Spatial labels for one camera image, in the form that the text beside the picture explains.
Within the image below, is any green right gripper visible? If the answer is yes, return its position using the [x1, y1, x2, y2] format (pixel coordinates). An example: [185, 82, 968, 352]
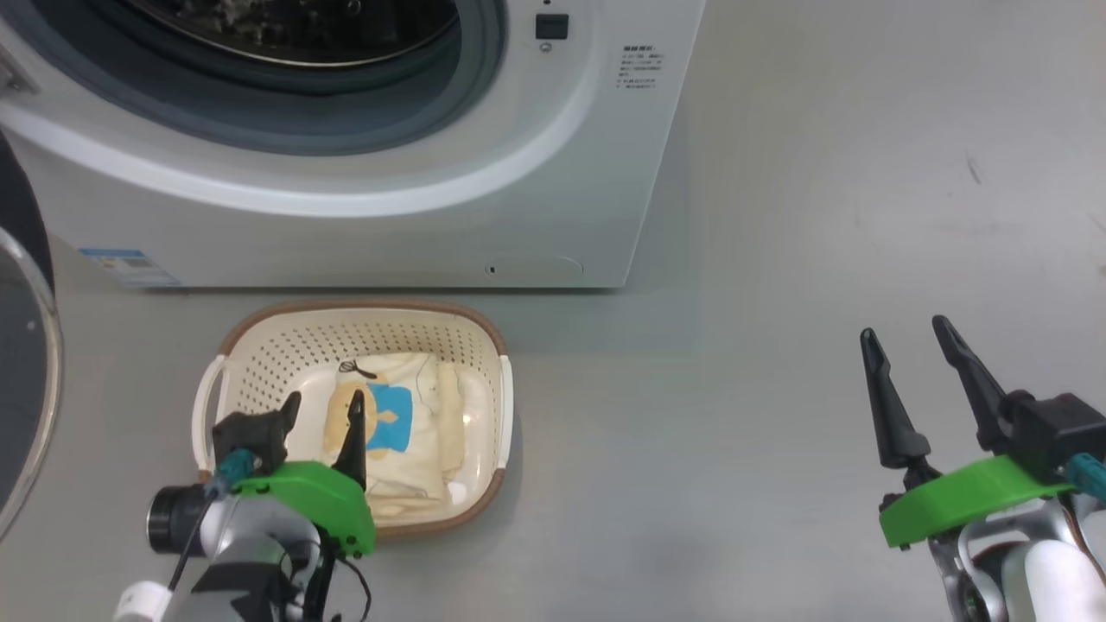
[859, 315, 1077, 550]

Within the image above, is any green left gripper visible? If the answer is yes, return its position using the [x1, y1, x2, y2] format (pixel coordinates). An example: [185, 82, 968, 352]
[232, 389, 378, 558]

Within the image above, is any cream shirt with bear print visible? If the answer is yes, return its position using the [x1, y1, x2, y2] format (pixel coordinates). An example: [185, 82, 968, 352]
[322, 352, 452, 500]

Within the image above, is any washing machine glass door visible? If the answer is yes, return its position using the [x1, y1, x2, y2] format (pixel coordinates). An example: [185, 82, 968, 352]
[0, 130, 64, 542]

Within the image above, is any white front-load washing machine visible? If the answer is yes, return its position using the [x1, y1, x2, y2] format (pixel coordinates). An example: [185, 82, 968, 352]
[0, 0, 708, 291]

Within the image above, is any steel washing machine drum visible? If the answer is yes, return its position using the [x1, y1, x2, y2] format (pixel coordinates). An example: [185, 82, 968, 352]
[130, 0, 460, 69]

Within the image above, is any cream laundry basket brown rim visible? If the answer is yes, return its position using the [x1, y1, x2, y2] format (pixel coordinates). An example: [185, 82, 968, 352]
[192, 300, 516, 543]

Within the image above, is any blue energy label sticker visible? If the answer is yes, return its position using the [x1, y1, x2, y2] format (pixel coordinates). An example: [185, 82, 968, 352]
[78, 249, 183, 289]

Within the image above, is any teal plug left camera cable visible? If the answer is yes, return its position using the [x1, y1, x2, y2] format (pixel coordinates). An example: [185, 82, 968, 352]
[168, 447, 257, 593]

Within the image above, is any teal plug camera cable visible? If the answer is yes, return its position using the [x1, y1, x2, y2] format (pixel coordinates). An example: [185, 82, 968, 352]
[1066, 454, 1106, 504]
[168, 447, 257, 593]

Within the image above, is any teal plug right camera cable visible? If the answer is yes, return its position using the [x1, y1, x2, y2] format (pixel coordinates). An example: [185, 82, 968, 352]
[1066, 454, 1106, 504]

